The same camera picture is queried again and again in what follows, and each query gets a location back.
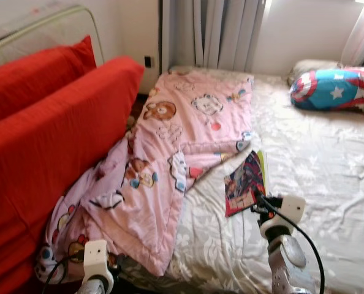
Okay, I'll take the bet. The colourful picture book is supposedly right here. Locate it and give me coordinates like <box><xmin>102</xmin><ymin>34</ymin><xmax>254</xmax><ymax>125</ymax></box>
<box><xmin>224</xmin><ymin>150</ymin><xmax>268</xmax><ymax>217</ymax></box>

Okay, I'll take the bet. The grey floral bed sheet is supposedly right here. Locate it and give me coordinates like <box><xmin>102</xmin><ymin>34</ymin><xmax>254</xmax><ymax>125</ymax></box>
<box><xmin>118</xmin><ymin>73</ymin><xmax>364</xmax><ymax>294</ymax></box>

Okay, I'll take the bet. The pink cartoon print blanket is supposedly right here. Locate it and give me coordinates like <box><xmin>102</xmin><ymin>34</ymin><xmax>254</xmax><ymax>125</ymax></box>
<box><xmin>36</xmin><ymin>67</ymin><xmax>256</xmax><ymax>285</ymax></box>

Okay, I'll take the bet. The blue star shield pillow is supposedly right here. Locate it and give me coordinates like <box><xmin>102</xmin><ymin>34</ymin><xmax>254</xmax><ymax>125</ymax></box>
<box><xmin>290</xmin><ymin>67</ymin><xmax>364</xmax><ymax>116</ymax></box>

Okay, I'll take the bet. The grey plain pillow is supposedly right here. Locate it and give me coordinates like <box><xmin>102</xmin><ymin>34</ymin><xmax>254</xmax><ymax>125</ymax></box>
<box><xmin>286</xmin><ymin>59</ymin><xmax>342</xmax><ymax>86</ymax></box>

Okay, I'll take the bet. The grey curtain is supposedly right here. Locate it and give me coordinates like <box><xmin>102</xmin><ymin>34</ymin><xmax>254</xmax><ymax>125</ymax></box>
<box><xmin>161</xmin><ymin>0</ymin><xmax>270</xmax><ymax>73</ymax></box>

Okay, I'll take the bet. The white sheer curtain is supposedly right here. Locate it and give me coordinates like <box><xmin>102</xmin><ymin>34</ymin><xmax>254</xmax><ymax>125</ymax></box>
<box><xmin>340</xmin><ymin>0</ymin><xmax>364</xmax><ymax>67</ymax></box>

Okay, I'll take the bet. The large red fabric cushion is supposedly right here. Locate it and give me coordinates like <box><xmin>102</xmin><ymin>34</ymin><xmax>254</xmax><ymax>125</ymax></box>
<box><xmin>0</xmin><ymin>35</ymin><xmax>97</xmax><ymax>126</ymax></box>
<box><xmin>0</xmin><ymin>56</ymin><xmax>145</xmax><ymax>294</ymax></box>

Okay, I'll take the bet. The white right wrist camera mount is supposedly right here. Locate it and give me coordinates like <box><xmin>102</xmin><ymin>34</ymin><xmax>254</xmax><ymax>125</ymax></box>
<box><xmin>279</xmin><ymin>195</ymin><xmax>306</xmax><ymax>224</ymax></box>

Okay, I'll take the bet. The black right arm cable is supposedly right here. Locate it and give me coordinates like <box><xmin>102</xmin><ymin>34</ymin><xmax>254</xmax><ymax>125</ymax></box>
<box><xmin>256</xmin><ymin>195</ymin><xmax>325</xmax><ymax>294</ymax></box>

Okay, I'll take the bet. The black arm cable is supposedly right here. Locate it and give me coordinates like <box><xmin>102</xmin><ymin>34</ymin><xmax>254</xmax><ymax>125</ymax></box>
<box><xmin>41</xmin><ymin>252</ymin><xmax>88</xmax><ymax>288</ymax></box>
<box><xmin>256</xmin><ymin>195</ymin><xmax>325</xmax><ymax>294</ymax></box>

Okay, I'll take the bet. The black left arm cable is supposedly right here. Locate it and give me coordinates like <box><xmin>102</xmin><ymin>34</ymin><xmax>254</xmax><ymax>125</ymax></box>
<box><xmin>41</xmin><ymin>252</ymin><xmax>88</xmax><ymax>288</ymax></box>

